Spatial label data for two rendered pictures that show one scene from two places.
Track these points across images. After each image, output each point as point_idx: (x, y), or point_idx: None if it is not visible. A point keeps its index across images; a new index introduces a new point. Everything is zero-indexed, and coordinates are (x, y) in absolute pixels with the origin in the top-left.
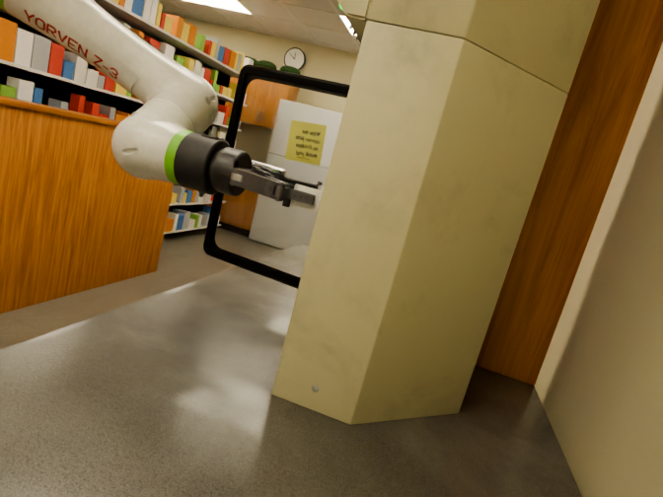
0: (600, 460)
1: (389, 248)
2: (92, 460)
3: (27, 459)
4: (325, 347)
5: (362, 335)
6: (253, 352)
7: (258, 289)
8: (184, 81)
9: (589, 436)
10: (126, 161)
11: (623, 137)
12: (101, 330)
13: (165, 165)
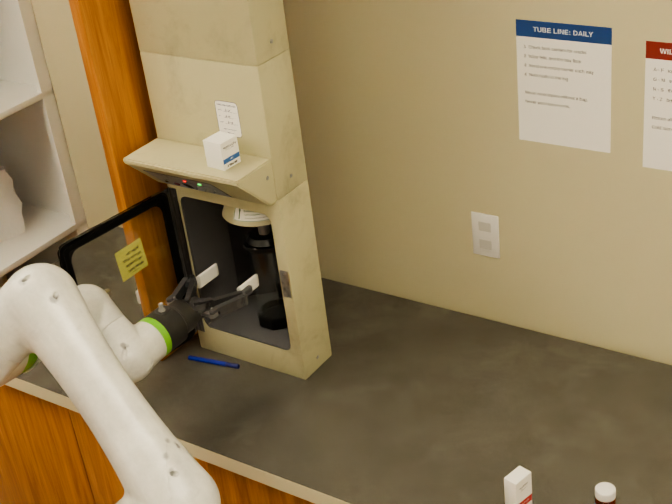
0: (365, 273)
1: (317, 276)
2: (362, 427)
3: (362, 442)
4: (314, 337)
5: (322, 317)
6: (256, 386)
7: None
8: (101, 298)
9: (348, 268)
10: (148, 372)
11: None
12: (239, 446)
13: (167, 351)
